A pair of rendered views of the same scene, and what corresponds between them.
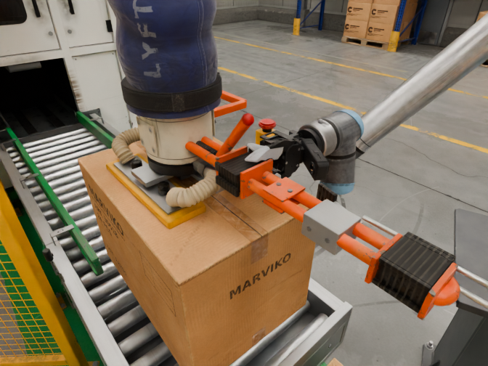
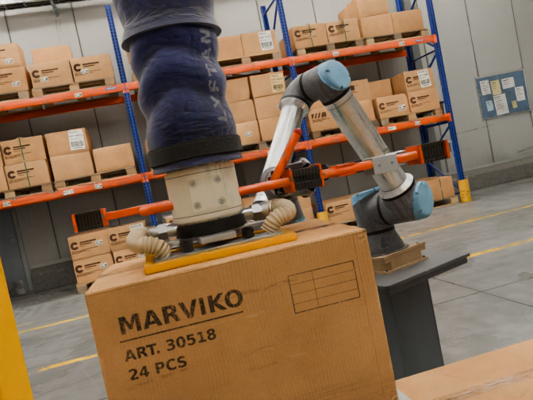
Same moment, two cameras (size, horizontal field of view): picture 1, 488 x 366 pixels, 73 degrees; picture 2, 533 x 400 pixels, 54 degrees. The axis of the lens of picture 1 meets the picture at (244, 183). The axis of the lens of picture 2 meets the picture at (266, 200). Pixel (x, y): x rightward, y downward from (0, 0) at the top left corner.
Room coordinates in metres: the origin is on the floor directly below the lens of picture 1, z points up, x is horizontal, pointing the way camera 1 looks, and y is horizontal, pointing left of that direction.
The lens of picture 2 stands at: (0.02, 1.20, 1.25)
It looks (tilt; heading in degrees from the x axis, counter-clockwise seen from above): 3 degrees down; 299
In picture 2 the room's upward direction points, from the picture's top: 12 degrees counter-clockwise
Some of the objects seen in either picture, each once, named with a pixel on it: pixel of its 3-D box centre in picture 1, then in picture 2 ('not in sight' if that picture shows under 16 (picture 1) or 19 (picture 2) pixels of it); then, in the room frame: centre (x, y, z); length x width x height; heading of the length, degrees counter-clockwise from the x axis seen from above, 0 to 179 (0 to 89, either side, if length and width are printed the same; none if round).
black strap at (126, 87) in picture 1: (173, 86); (195, 151); (0.77, 0.16, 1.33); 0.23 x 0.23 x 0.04
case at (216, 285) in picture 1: (194, 232); (239, 327); (0.76, 0.15, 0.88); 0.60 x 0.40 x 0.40; 39
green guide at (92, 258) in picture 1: (33, 183); not in sight; (1.46, 1.11, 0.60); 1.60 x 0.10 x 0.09; 41
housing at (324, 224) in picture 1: (330, 226); (380, 164); (0.42, -0.14, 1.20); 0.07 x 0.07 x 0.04; 41
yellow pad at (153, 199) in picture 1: (150, 180); (218, 244); (0.70, 0.24, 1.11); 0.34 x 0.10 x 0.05; 41
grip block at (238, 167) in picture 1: (244, 171); (302, 178); (0.58, 0.00, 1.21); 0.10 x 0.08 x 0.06; 131
